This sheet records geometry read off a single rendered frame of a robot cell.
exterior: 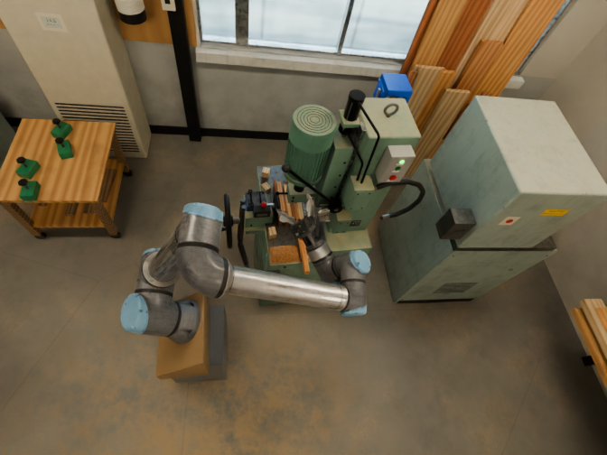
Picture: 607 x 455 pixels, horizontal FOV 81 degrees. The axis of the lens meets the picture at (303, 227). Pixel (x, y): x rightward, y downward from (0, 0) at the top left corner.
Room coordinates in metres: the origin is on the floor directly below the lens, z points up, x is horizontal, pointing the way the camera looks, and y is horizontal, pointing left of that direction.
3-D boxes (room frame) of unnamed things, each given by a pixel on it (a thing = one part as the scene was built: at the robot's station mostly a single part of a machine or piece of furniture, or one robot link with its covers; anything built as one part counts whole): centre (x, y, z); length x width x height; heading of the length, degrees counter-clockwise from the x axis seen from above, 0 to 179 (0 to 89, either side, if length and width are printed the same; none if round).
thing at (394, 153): (1.03, -0.27, 1.40); 0.10 x 0.06 x 0.16; 114
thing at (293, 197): (1.04, 0.06, 1.03); 0.14 x 0.07 x 0.09; 114
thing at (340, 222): (0.96, -0.16, 1.02); 0.09 x 0.07 x 0.12; 24
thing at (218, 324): (0.36, 0.38, 0.28); 0.30 x 0.30 x 0.55; 19
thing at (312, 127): (1.03, 0.08, 1.35); 0.18 x 0.18 x 0.31
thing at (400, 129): (1.15, -0.19, 1.16); 0.22 x 0.22 x 0.72; 24
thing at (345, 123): (1.09, -0.05, 1.54); 0.08 x 0.08 x 0.17; 24
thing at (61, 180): (1.13, 1.60, 0.32); 0.66 x 0.57 x 0.64; 20
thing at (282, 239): (0.98, 0.17, 0.87); 0.61 x 0.30 x 0.06; 24
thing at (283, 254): (0.76, 0.05, 0.92); 0.14 x 0.09 x 0.04; 114
